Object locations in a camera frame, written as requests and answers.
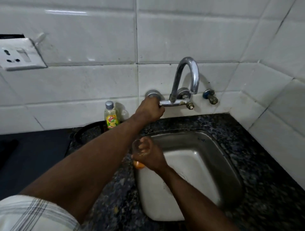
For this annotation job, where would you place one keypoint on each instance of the person's left hand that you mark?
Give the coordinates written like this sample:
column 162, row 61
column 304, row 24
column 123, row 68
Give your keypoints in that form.
column 148, row 110

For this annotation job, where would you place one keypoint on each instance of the person's right hand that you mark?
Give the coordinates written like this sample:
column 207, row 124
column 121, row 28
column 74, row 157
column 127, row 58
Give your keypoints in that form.
column 149, row 153

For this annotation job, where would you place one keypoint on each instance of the chrome wall tap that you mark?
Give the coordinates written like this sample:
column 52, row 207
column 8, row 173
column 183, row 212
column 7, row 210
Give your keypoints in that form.
column 183, row 85

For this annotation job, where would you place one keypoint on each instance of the person's right fingers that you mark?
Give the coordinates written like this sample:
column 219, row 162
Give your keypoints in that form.
column 144, row 148

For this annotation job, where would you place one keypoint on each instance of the person's left fingers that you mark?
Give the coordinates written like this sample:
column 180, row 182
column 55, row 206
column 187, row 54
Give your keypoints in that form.
column 159, row 111

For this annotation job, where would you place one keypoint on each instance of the dish soap bottle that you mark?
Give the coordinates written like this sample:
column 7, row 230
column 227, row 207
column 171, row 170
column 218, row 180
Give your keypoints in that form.
column 111, row 116

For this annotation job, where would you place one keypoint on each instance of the black round pan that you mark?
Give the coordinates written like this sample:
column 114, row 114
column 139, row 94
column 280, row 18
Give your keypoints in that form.
column 89, row 133

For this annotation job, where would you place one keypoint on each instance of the person's right forearm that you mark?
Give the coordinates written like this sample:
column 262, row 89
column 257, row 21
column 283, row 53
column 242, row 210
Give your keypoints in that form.
column 193, row 202

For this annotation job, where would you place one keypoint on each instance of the clear drinking glass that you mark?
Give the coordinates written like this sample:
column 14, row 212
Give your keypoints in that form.
column 137, row 154

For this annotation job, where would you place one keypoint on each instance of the person's left forearm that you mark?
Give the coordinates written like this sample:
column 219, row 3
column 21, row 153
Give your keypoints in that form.
column 78, row 164

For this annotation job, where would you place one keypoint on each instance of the brass angle valve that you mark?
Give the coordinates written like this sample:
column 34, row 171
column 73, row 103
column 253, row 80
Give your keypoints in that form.
column 210, row 96

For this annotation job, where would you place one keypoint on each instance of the stainless steel sink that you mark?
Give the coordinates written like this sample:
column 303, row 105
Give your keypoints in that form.
column 188, row 176

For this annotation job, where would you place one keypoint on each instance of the checked white shirt sleeve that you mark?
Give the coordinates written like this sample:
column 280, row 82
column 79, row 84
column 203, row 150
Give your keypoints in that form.
column 33, row 214

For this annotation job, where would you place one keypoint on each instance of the white wall socket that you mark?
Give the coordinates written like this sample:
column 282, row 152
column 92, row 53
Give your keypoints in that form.
column 20, row 54

